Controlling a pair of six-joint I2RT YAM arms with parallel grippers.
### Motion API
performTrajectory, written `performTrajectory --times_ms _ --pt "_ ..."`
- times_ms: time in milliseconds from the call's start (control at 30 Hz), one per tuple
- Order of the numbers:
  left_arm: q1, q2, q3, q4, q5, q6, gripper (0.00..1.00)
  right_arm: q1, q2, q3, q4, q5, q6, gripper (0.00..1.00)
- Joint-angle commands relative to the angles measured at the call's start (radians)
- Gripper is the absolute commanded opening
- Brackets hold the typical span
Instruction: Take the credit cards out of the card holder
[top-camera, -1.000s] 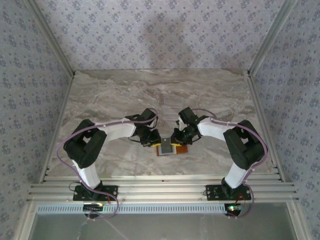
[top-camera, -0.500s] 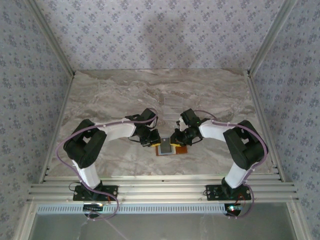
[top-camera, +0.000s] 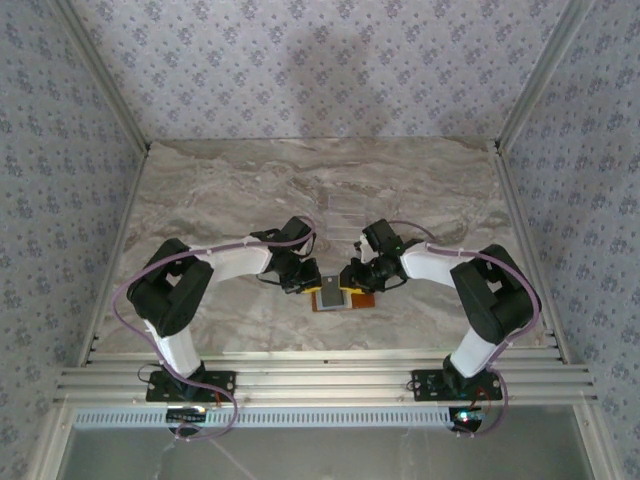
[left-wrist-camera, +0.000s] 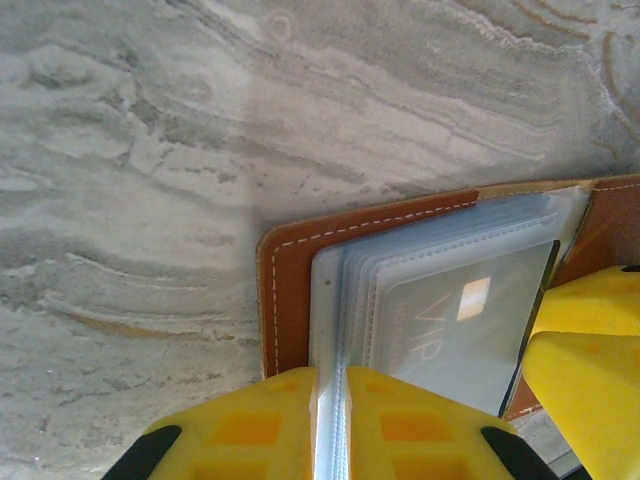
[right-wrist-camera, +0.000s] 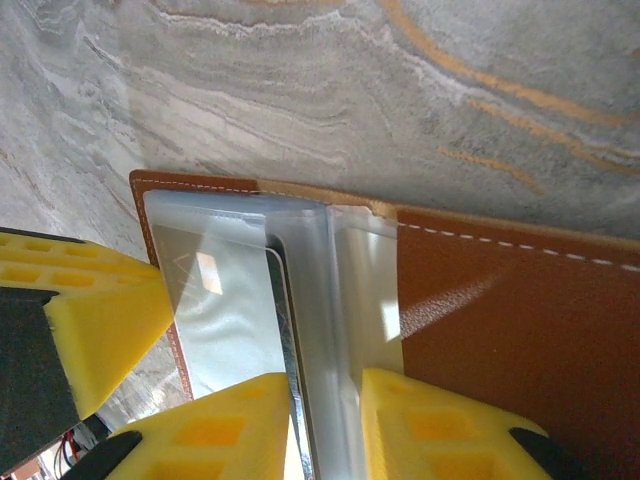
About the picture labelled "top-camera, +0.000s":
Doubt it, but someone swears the brown leather card holder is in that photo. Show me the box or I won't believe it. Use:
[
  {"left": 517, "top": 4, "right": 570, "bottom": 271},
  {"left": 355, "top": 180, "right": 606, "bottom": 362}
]
[{"left": 312, "top": 272, "right": 376, "bottom": 314}]

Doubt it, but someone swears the grey metal panel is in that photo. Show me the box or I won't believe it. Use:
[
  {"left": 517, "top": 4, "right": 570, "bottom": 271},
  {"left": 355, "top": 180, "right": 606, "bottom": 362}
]
[{"left": 54, "top": 405, "right": 599, "bottom": 480}]

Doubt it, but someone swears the long aluminium mounting rail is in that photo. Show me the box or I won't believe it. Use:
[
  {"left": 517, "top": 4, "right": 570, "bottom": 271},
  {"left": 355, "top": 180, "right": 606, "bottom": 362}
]
[{"left": 52, "top": 348, "right": 599, "bottom": 407}]

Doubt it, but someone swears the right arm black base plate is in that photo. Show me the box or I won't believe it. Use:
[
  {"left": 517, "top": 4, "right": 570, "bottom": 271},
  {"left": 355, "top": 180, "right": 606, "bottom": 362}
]
[{"left": 410, "top": 368, "right": 503, "bottom": 403}]

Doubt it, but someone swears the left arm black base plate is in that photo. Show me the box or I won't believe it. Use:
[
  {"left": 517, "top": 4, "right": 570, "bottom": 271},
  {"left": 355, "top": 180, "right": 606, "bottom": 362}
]
[{"left": 145, "top": 370, "right": 238, "bottom": 403}]

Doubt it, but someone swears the grey slotted cable duct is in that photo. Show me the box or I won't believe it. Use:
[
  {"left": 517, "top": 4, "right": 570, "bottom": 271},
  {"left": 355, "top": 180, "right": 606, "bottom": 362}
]
[{"left": 73, "top": 410, "right": 454, "bottom": 430}]

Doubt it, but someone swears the aluminium side rail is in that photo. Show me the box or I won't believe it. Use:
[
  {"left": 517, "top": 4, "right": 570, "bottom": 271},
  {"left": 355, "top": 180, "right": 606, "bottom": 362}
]
[
  {"left": 492, "top": 141, "right": 572, "bottom": 365},
  {"left": 78, "top": 149, "right": 150, "bottom": 367}
]

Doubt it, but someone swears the aluminium corner post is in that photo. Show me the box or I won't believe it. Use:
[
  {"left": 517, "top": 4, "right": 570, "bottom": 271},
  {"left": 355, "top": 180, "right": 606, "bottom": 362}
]
[
  {"left": 493, "top": 0, "right": 597, "bottom": 154},
  {"left": 49, "top": 0, "right": 152, "bottom": 154}
]

